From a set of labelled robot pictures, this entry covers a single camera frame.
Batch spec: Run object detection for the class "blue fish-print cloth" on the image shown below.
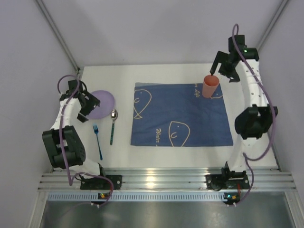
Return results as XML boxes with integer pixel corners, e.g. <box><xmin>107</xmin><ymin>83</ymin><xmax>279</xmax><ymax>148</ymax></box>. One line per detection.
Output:
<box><xmin>131</xmin><ymin>83</ymin><xmax>233</xmax><ymax>147</ymax></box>

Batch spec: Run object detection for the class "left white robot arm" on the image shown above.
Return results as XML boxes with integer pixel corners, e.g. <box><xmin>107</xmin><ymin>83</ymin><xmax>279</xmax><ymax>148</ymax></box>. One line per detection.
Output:
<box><xmin>42</xmin><ymin>92</ymin><xmax>103</xmax><ymax>179</ymax></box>

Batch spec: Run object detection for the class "aluminium frame rail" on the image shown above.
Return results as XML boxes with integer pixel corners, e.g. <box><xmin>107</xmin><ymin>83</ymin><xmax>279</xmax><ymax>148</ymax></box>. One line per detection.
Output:
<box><xmin>38</xmin><ymin>168</ymin><xmax>296</xmax><ymax>191</ymax></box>

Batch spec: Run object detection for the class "blue plastic fork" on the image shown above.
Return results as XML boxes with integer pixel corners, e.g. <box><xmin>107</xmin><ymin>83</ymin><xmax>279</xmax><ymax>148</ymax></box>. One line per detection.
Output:
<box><xmin>93</xmin><ymin>124</ymin><xmax>103</xmax><ymax>161</ymax></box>

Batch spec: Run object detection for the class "purple plastic plate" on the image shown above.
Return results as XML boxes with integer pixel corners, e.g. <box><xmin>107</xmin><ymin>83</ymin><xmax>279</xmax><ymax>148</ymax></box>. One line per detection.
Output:
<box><xmin>87</xmin><ymin>90</ymin><xmax>115</xmax><ymax>120</ymax></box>

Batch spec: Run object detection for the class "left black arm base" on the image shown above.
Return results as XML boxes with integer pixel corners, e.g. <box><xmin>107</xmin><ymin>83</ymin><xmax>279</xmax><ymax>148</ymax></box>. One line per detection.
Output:
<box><xmin>75</xmin><ymin>175</ymin><xmax>122</xmax><ymax>190</ymax></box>

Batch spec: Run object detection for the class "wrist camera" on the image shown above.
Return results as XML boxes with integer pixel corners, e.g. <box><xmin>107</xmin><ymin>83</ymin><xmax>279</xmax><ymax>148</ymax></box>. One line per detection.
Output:
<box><xmin>66</xmin><ymin>79</ymin><xmax>87</xmax><ymax>95</ymax></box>
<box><xmin>228</xmin><ymin>35</ymin><xmax>259</xmax><ymax>61</ymax></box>

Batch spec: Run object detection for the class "orange plastic cup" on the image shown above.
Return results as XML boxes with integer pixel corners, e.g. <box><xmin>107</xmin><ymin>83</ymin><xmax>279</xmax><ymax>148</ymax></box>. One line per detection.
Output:
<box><xmin>202</xmin><ymin>75</ymin><xmax>219</xmax><ymax>98</ymax></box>

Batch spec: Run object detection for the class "perforated cable duct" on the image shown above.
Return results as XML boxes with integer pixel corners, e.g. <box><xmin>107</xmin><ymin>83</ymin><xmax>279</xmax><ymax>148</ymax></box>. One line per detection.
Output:
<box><xmin>47</xmin><ymin>191</ymin><xmax>239</xmax><ymax>202</ymax></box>

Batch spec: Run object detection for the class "spoon with green handle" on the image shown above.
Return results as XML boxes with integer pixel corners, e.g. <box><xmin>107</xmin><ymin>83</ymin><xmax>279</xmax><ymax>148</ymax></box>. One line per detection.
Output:
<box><xmin>110</xmin><ymin>109</ymin><xmax>118</xmax><ymax>145</ymax></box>

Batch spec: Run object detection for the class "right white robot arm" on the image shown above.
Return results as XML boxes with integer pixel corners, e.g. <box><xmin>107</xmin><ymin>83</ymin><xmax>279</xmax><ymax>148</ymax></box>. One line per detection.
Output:
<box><xmin>210</xmin><ymin>48</ymin><xmax>278</xmax><ymax>172</ymax></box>

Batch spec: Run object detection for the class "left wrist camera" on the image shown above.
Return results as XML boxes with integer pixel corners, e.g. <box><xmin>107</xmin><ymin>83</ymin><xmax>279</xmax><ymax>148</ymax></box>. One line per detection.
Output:
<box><xmin>66</xmin><ymin>79</ymin><xmax>87</xmax><ymax>95</ymax></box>

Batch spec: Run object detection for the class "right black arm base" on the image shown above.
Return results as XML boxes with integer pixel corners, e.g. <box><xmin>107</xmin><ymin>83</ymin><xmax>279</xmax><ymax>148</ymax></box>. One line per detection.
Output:
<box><xmin>205</xmin><ymin>162</ymin><xmax>250</xmax><ymax>191</ymax></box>

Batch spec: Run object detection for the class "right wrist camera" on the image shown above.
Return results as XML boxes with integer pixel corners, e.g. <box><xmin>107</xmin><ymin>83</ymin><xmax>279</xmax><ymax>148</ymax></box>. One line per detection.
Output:
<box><xmin>228</xmin><ymin>35</ymin><xmax>259</xmax><ymax>61</ymax></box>

